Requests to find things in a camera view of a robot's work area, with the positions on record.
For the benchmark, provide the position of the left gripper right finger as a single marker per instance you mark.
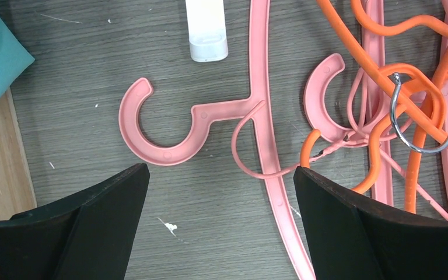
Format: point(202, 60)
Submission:
point(351, 236)

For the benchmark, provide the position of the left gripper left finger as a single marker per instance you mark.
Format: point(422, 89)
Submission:
point(86, 235)

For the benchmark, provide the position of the orange plastic hanger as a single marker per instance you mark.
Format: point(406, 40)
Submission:
point(416, 115)

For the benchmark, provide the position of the wooden clothes rack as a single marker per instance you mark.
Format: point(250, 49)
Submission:
point(16, 187)

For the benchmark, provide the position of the right thick pink hanger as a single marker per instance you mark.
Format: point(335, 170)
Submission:
point(374, 99)

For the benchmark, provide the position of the white metal clothes rack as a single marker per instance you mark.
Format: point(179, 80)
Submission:
point(206, 30)

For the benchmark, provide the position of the pink wire hanger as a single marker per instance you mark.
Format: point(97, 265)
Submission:
point(347, 156)

